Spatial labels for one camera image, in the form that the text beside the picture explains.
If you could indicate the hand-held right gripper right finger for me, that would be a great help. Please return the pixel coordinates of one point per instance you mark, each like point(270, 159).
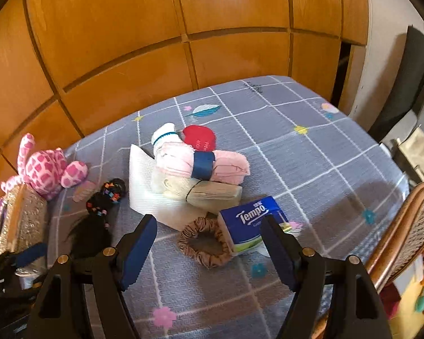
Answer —
point(279, 254)

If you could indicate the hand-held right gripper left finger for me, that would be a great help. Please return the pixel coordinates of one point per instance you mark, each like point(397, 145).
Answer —
point(141, 250)

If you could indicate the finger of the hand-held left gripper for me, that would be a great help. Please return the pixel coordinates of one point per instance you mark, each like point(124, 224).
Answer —
point(31, 254)

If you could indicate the brown satin scrunchie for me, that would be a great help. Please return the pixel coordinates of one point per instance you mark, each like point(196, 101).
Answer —
point(187, 235)

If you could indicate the white paper napkin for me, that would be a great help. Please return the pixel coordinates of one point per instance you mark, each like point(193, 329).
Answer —
point(141, 190)

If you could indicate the silver embossed tissue box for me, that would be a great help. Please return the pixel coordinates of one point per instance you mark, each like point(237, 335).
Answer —
point(28, 215)

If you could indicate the blue tissue packet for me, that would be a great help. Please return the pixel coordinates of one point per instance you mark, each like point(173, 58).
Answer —
point(247, 219)

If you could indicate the black beaded hair piece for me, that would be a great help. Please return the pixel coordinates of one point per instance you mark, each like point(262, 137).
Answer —
point(99, 201)

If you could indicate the pink spotted plush toy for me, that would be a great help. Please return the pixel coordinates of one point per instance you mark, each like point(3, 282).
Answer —
point(46, 169)

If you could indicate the grey checked printed bedsheet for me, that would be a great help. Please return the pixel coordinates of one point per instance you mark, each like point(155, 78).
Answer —
point(286, 166)

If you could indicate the beige mesh cloth bundle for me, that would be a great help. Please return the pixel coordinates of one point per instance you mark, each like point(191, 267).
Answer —
point(212, 194)

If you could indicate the pink towel with blue band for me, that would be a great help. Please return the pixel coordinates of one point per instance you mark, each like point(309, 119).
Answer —
point(229, 167)

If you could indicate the white sock with blue stripe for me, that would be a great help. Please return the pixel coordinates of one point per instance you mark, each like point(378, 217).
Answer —
point(164, 136)

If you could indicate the red round pad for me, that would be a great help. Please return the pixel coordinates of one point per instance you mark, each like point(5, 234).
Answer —
point(201, 137)

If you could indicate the rattan chair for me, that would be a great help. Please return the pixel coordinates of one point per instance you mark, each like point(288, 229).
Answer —
point(420, 226)

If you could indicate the colourful printed mat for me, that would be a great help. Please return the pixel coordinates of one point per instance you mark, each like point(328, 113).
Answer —
point(413, 310)

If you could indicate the wooden panelled wardrobe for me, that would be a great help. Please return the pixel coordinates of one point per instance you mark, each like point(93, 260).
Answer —
point(109, 42)

